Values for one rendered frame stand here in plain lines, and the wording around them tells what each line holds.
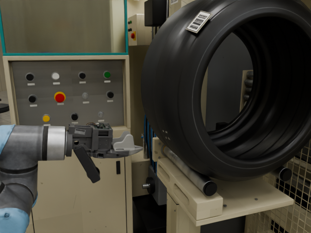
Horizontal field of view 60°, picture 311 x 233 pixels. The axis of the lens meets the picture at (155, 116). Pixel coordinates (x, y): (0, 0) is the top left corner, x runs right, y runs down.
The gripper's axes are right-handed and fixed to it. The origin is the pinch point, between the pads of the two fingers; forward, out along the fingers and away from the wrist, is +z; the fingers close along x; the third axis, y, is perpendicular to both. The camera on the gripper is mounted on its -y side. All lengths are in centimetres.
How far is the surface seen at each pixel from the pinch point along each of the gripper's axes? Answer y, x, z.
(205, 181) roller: -6.6, -8.5, 19.0
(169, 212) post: -45, 36, 30
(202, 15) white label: 38.1, -9.9, 9.3
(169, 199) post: -38, 36, 30
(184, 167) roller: -7.5, 4.5, 18.3
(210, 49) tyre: 30.5, -12.2, 11.8
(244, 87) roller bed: 19, 39, 63
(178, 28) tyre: 35.0, -5.3, 5.5
